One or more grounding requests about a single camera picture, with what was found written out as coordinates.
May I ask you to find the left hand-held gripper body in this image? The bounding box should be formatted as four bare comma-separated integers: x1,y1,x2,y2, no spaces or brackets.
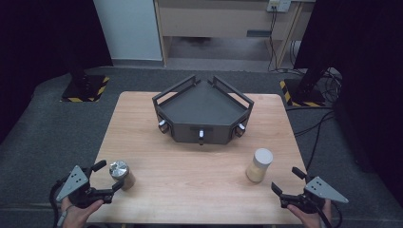
55,164,114,210

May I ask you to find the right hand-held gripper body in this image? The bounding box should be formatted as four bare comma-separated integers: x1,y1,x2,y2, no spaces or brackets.
278,176,350,215

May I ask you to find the silver-lidded brown spice jar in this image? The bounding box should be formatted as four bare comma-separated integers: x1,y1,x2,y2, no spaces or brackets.
108,160,137,192

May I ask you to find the white-lidded beige powder jar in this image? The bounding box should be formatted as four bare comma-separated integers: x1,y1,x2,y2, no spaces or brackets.
245,147,274,183

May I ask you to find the black corner rack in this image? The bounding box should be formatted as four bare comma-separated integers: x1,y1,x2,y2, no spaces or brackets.
151,74,255,146

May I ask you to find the person's right hand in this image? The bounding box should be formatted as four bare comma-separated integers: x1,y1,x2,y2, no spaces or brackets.
286,199,333,228

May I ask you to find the person's left hand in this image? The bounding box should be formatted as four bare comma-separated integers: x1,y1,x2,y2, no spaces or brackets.
60,196,105,228

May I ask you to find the black stand base striped tape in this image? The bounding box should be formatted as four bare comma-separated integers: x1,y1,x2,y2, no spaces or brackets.
278,79,327,107
60,74,110,103

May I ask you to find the black curtain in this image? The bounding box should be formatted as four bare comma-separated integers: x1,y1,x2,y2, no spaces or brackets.
293,0,403,207
0,0,114,143

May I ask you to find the white power outlet strip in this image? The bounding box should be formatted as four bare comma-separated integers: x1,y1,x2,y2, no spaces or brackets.
266,0,292,13

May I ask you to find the light wooden cabinet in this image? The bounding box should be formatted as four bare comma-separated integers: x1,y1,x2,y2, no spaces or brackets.
153,0,317,69

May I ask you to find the right hand-held gripper cable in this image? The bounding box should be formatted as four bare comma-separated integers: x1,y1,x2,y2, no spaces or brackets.
313,199,344,228

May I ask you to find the hand-held gripper cable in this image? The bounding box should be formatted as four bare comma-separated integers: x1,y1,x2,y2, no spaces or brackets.
313,199,344,228
48,180,66,228

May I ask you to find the left hand-held gripper cable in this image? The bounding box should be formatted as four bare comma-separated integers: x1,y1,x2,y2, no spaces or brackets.
48,180,66,228

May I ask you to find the black floor cable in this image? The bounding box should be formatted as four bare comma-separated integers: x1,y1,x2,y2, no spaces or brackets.
293,108,336,172

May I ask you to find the tangle of black cables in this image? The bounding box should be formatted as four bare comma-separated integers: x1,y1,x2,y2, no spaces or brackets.
318,67,344,103

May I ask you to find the black outlet cable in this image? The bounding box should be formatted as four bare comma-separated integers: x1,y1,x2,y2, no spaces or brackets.
267,9,280,72

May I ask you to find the white wall panel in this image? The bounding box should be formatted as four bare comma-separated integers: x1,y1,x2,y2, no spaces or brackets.
92,0,163,62

